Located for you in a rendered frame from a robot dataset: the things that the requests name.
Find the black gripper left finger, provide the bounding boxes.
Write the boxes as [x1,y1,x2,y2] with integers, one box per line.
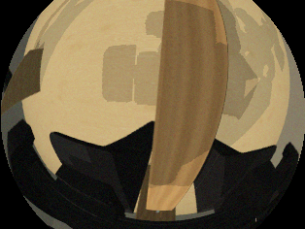
[50,121,153,213]

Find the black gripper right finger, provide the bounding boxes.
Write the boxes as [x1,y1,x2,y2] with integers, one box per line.
[194,139,277,213]

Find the wooden post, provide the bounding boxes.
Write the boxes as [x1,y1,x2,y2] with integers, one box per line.
[134,165,176,221]

